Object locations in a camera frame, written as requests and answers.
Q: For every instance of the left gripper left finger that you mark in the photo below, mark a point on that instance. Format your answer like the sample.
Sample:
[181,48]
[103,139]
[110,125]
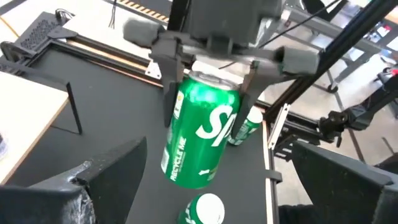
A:
[118,174]

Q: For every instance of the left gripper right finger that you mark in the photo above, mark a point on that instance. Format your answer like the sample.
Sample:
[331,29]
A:
[335,186]

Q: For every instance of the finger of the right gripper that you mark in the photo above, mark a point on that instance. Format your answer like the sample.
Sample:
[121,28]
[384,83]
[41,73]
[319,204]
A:
[261,77]
[172,68]

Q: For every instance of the green Sprite can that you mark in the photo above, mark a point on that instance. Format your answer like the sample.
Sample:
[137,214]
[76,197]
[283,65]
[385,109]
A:
[248,124]
[205,208]
[199,124]

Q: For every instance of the black auxiliary robot arm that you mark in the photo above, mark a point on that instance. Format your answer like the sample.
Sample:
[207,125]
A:
[357,116]

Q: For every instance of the black caster wheel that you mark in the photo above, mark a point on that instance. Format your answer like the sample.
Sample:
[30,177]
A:
[332,88]

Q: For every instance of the black perforated case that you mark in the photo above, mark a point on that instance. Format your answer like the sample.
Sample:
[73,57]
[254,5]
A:
[37,34]

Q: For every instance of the silver mounting bracket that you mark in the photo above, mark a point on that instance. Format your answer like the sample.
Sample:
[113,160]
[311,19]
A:
[153,71]

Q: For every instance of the silver strut bracket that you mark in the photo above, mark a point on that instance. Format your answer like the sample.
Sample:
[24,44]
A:
[278,126]

